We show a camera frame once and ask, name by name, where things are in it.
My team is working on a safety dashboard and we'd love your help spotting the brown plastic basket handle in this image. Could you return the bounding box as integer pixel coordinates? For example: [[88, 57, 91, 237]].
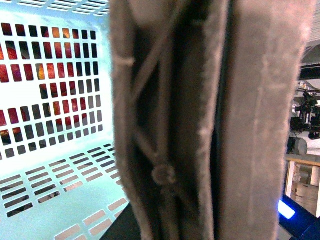
[[103, 0, 316, 240]]

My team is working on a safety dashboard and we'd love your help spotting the light teal plastic basket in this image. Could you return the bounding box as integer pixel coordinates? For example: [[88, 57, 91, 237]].
[[0, 0, 128, 240]]

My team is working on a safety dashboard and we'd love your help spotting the red apples pile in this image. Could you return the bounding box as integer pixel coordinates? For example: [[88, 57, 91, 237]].
[[0, 22, 98, 150]]

